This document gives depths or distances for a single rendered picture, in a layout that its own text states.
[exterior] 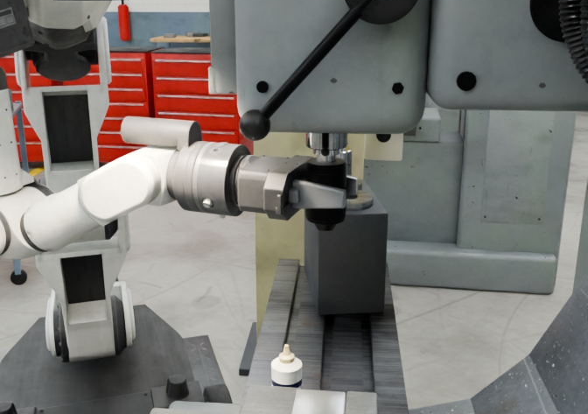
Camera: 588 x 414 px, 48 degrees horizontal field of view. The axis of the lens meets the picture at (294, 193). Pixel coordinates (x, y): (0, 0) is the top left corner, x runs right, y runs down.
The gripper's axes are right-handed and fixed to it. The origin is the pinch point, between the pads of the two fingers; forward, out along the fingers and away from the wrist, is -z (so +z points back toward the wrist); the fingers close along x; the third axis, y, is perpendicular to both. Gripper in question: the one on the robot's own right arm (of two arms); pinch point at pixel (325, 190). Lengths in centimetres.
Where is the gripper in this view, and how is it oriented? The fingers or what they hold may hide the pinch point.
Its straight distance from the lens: 77.7
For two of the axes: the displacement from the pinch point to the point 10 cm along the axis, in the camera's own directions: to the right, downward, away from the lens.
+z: -9.4, -1.0, 3.2
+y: -0.1, 9.6, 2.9
